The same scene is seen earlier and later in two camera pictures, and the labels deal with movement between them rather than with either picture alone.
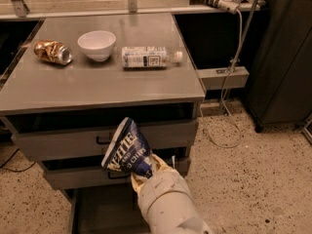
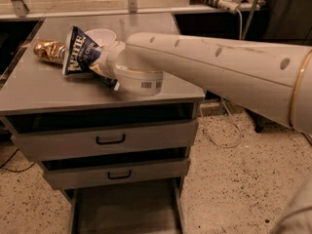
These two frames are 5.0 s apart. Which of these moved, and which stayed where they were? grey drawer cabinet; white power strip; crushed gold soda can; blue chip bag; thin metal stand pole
Moved: blue chip bag
Stayed: crushed gold soda can; white power strip; thin metal stand pole; grey drawer cabinet
